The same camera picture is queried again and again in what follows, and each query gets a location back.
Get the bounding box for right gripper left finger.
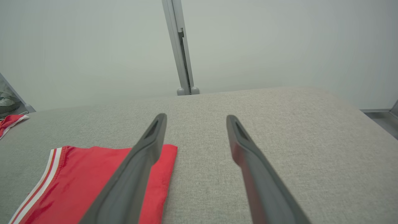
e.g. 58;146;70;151
78;114;167;224

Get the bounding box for grey metal partition post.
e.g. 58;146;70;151
162;0;195;95

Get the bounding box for grey metal frame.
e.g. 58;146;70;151
0;73;36;113
360;100;398;119

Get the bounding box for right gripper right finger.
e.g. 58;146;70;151
227;115;311;224

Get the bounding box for red Bulls basketball jersey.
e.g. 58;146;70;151
9;145;178;224

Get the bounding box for red shorts with white trim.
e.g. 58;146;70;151
0;114;29;140

